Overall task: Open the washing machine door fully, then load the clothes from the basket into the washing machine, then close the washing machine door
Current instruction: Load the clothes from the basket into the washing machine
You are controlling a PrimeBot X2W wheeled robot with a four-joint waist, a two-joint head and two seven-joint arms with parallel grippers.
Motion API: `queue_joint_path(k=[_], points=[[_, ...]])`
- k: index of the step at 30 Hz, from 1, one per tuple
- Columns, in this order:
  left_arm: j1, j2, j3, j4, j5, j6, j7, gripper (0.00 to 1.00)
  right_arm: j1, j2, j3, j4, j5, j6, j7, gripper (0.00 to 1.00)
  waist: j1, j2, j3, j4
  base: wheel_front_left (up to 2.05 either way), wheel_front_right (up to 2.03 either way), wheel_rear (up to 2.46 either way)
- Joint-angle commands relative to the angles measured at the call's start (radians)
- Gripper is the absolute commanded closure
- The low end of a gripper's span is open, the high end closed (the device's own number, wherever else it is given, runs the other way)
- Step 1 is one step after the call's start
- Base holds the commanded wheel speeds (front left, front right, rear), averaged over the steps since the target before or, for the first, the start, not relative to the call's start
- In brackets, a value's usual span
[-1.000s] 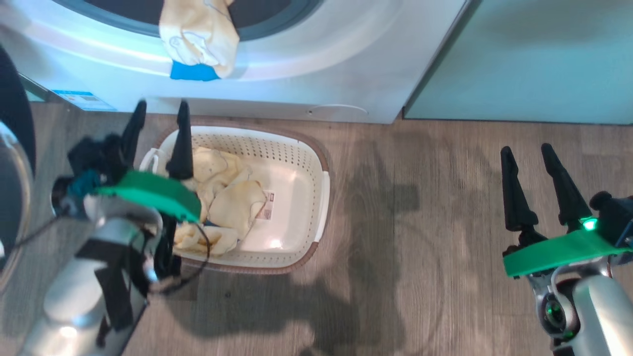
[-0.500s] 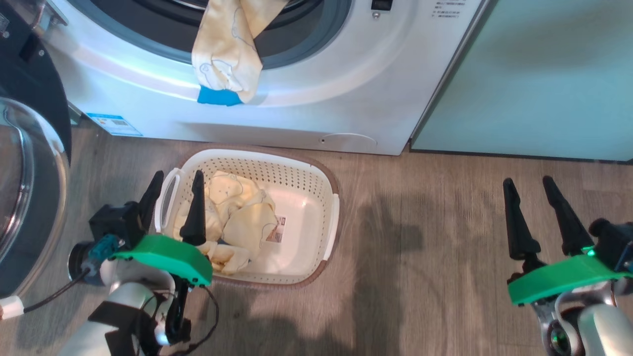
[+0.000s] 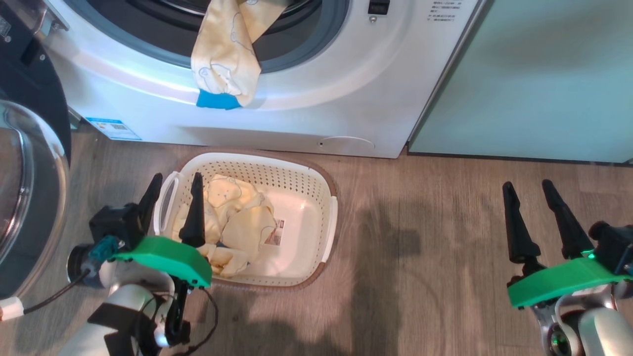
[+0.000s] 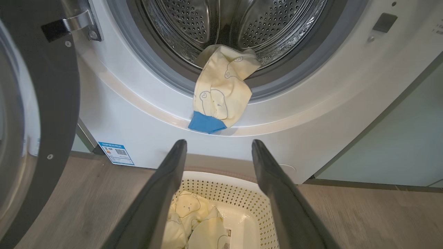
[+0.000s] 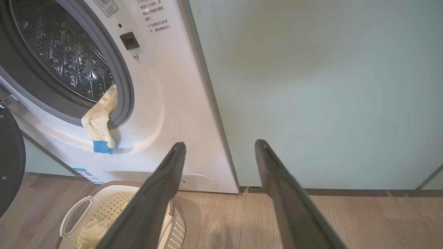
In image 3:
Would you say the wide pale green cabinet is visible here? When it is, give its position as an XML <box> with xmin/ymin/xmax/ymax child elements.
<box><xmin>408</xmin><ymin>0</ymin><xmax>633</xmax><ymax>164</ymax></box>

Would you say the basket product label sticker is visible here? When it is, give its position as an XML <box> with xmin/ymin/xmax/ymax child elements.
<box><xmin>265</xmin><ymin>218</ymin><xmax>286</xmax><ymax>247</ymax></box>

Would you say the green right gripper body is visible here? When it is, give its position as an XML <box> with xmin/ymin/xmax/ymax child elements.
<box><xmin>507</xmin><ymin>256</ymin><xmax>631</xmax><ymax>310</ymax></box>

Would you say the black round motor housing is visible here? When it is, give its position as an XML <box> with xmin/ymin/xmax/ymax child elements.
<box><xmin>67</xmin><ymin>244</ymin><xmax>103</xmax><ymax>288</ymax></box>

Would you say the blue white energy label sticker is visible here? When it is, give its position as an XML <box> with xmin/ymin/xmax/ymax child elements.
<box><xmin>85</xmin><ymin>117</ymin><xmax>142</xmax><ymax>141</ymax></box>

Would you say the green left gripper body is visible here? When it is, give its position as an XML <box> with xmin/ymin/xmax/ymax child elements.
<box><xmin>115</xmin><ymin>236</ymin><xmax>213</xmax><ymax>347</ymax></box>

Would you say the yellow bear-print garment blue cuff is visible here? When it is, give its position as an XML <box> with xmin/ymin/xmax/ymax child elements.
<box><xmin>172</xmin><ymin>174</ymin><xmax>278</xmax><ymax>278</ymax></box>
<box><xmin>190</xmin><ymin>0</ymin><xmax>290</xmax><ymax>110</ymax></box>

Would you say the teal cable connector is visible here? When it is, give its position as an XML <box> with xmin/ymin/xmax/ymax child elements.
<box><xmin>89</xmin><ymin>236</ymin><xmax>120</xmax><ymax>263</ymax></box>

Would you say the black camera cable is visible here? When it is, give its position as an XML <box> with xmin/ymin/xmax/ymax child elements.
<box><xmin>22</xmin><ymin>267</ymin><xmax>92</xmax><ymax>315</ymax></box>

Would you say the white front-load washing machine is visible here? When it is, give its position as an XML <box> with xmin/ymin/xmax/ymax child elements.
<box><xmin>37</xmin><ymin>0</ymin><xmax>488</xmax><ymax>160</ymax></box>

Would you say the cream perforated laundry basket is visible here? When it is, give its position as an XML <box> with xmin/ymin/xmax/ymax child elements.
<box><xmin>152</xmin><ymin>151</ymin><xmax>339</xmax><ymax>290</ymax></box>

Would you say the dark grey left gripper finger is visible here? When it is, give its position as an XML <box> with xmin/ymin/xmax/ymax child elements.
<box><xmin>178</xmin><ymin>172</ymin><xmax>206</xmax><ymax>248</ymax></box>
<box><xmin>134</xmin><ymin>173</ymin><xmax>164</xmax><ymax>238</ymax></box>

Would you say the thin black looped cable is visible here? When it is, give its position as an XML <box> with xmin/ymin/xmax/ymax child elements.
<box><xmin>168</xmin><ymin>288</ymin><xmax>219</xmax><ymax>356</ymax></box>

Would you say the washing machine glass door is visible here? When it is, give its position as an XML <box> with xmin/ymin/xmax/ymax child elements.
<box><xmin>0</xmin><ymin>0</ymin><xmax>72</xmax><ymax>300</ymax></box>

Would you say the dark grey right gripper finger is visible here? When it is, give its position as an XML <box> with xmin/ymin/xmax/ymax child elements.
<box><xmin>542</xmin><ymin>179</ymin><xmax>594</xmax><ymax>260</ymax></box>
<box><xmin>502</xmin><ymin>181</ymin><xmax>544</xmax><ymax>277</ymax></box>

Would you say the white cable label tag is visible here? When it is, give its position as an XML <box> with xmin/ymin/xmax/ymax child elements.
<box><xmin>0</xmin><ymin>296</ymin><xmax>25</xmax><ymax>322</ymax></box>

